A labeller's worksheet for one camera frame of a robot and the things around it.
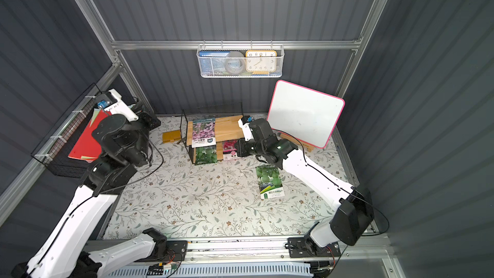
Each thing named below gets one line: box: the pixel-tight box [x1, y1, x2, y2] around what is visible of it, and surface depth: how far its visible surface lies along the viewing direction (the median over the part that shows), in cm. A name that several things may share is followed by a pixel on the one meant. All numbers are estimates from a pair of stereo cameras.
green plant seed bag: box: [255, 165, 285, 201], surface depth 93 cm
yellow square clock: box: [245, 49, 278, 75], surface depth 90 cm
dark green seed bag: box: [194, 145, 218, 166], surface depth 101 cm
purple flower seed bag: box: [191, 117, 217, 149], surface depth 92 cm
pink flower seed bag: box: [222, 140, 240, 161], surface depth 104 cm
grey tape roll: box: [224, 50, 246, 75], surface depth 90 cm
